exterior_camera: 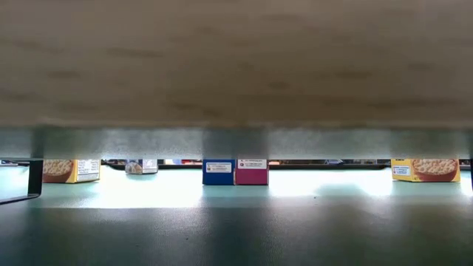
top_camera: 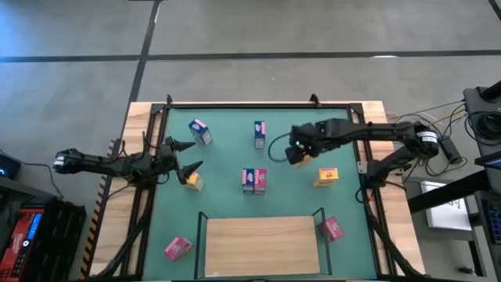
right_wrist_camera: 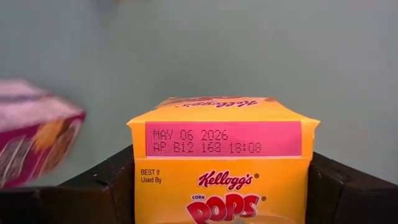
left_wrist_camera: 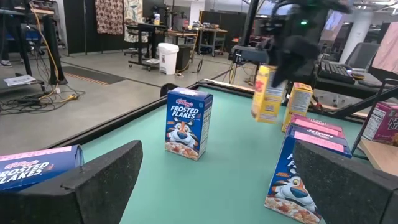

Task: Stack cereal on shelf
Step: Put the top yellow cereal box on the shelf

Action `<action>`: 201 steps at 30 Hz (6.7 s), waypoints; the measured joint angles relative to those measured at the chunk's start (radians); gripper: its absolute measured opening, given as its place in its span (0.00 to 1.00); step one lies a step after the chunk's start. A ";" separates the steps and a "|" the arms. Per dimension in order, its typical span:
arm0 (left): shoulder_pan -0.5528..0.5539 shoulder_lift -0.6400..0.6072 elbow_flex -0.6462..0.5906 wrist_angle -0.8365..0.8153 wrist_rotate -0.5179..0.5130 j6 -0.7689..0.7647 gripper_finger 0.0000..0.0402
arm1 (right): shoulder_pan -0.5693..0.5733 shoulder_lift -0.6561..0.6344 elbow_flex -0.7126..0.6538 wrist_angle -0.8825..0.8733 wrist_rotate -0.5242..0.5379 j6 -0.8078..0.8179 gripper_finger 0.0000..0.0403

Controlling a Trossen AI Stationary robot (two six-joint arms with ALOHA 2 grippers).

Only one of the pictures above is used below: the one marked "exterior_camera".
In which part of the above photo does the black metal table frame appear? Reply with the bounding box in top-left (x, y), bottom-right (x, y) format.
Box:
top-left (101, 162), bottom-right (472, 171)

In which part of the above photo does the wooden shelf with black legs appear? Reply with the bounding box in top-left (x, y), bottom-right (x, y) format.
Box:
top-left (0, 0), bottom-right (473, 205)

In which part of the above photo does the green table mat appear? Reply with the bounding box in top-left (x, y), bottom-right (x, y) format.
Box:
top-left (0, 165), bottom-right (473, 266)

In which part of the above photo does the yellow cereal box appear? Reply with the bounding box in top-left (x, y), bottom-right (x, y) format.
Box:
top-left (42, 159), bottom-right (101, 185)
top-left (390, 158), bottom-right (462, 183)

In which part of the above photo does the blue cereal box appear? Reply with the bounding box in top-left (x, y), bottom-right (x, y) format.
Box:
top-left (124, 159), bottom-right (159, 175)
top-left (202, 159), bottom-right (237, 186)

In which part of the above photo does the pink Raisin Bran cereal box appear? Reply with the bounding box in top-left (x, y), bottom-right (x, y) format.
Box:
top-left (234, 159), bottom-right (270, 186)

